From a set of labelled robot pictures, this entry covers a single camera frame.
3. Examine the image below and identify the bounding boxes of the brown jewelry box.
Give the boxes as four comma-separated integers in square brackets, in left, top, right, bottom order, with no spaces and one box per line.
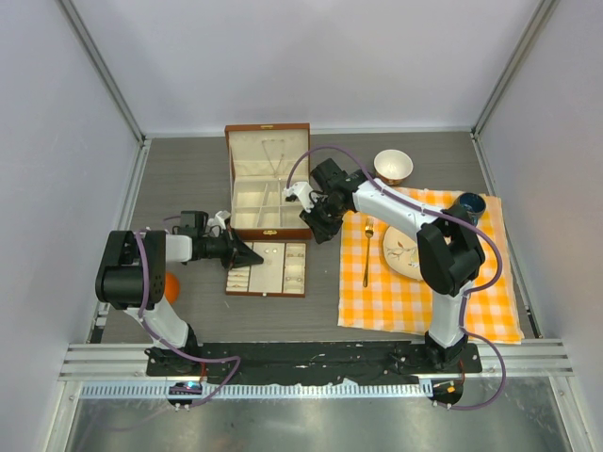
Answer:
[224,122,312,241]

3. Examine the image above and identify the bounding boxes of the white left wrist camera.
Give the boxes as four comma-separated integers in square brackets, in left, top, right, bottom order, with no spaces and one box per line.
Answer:
[206,210,231,237]

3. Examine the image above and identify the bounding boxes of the gold fork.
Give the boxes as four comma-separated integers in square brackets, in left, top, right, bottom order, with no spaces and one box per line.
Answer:
[363,217,374,287]

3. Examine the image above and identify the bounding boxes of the brown jewelry tray insert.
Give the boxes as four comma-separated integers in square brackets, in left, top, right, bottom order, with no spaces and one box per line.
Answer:
[225,241,307,298]

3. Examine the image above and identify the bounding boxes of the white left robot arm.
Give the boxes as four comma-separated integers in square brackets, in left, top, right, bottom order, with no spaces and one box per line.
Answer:
[95,210,264,376]

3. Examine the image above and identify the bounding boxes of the yellow checkered cloth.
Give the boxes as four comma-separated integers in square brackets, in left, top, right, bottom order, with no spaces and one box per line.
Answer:
[338,196,524,344]

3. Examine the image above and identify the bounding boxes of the white ceramic bowl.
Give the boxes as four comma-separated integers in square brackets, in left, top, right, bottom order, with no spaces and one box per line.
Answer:
[373,149,414,186]

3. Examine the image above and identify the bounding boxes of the orange upturned bowl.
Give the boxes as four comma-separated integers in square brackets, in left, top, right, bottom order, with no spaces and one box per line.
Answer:
[164,272,180,305]

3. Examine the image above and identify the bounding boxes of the dark blue mug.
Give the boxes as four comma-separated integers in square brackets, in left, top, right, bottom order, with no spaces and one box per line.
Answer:
[454,192,487,226]

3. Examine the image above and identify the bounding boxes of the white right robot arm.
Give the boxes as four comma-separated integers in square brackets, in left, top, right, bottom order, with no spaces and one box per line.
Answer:
[283,158,485,372]

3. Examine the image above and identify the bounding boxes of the silver chain necklace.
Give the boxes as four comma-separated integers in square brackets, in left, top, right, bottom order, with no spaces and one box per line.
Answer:
[262,138,287,181]

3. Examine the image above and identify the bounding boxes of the decorated ceramic plate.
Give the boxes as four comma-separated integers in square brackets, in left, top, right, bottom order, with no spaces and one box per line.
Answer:
[382,227,423,282]

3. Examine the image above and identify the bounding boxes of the white slotted cable duct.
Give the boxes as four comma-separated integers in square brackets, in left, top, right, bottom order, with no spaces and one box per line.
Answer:
[80,380,432,400]

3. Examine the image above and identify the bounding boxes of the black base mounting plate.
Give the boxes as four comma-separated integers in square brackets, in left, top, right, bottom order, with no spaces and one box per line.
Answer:
[144,341,482,386]

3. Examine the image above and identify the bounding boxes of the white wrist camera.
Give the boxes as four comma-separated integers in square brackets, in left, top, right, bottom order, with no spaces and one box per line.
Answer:
[206,210,231,237]
[283,182,315,213]

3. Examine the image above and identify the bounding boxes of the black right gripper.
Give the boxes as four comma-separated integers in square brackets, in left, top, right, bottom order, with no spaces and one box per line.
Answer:
[300,197,348,245]

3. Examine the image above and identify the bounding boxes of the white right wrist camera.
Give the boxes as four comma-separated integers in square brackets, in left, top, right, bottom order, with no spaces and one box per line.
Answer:
[283,182,315,213]

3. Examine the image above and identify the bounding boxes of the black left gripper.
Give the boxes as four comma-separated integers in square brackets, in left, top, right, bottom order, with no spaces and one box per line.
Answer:
[200,226,263,271]

